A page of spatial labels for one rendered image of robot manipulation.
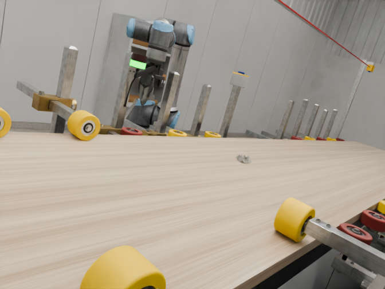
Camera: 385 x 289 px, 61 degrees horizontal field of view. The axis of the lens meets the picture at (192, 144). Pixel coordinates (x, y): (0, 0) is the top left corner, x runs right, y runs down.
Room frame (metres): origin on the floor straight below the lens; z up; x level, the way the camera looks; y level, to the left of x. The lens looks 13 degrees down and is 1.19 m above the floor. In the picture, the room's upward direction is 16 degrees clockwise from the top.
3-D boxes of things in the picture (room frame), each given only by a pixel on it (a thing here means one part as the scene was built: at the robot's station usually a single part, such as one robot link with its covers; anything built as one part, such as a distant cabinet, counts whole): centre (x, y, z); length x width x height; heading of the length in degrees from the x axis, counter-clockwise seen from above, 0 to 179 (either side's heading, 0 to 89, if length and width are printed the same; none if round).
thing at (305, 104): (2.67, -0.78, 0.94); 0.03 x 0.03 x 0.48; 51
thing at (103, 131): (1.29, 0.34, 0.85); 0.13 x 0.06 x 0.05; 141
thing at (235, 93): (1.90, -0.16, 0.93); 0.05 x 0.04 x 0.45; 141
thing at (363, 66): (3.47, -1.48, 1.20); 0.11 x 0.09 x 1.00; 51
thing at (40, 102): (1.10, 0.50, 0.95); 0.13 x 0.06 x 0.05; 141
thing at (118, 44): (4.44, 0.92, 0.78); 0.90 x 0.45 x 1.55; 141
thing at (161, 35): (1.51, 0.27, 1.28); 0.10 x 0.09 x 0.12; 178
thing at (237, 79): (1.90, -0.16, 1.18); 0.07 x 0.07 x 0.08; 51
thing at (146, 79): (1.52, 0.26, 1.11); 0.09 x 0.08 x 0.12; 141
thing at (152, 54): (1.51, 0.27, 1.19); 0.10 x 0.09 x 0.05; 51
